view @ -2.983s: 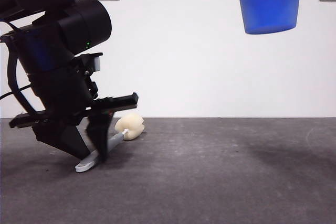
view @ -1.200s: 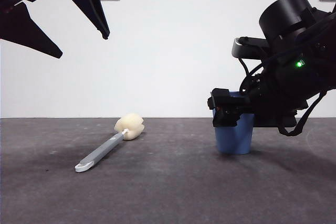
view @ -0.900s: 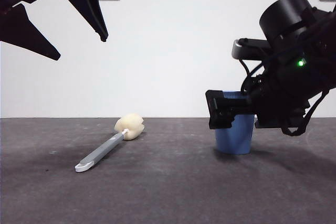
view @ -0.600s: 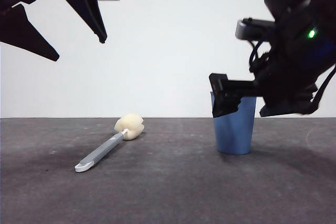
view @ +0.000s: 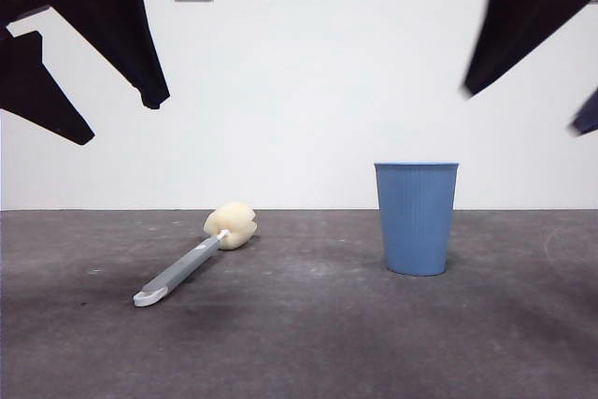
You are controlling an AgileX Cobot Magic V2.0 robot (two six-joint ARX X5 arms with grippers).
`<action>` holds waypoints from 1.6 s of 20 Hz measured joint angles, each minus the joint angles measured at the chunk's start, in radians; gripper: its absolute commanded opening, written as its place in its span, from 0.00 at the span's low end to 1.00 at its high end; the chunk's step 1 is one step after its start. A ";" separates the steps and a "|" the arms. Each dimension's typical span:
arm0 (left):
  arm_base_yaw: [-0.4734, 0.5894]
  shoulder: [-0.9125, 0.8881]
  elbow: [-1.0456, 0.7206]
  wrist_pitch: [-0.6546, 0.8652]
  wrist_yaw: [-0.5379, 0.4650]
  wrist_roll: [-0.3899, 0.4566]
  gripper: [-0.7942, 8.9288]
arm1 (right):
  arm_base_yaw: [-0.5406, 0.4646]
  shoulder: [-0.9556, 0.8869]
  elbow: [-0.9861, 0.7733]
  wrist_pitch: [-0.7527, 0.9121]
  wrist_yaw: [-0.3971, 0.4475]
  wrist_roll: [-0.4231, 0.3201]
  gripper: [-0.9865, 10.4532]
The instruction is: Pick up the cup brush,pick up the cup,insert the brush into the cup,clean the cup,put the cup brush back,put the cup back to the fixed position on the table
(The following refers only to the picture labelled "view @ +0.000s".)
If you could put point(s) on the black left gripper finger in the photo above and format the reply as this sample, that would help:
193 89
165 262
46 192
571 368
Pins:
32 86
112 11

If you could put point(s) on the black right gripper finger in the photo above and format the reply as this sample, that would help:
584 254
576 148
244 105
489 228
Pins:
532 6
588 118

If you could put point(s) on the blue ribbed plastic cup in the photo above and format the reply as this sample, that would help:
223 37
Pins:
416 221

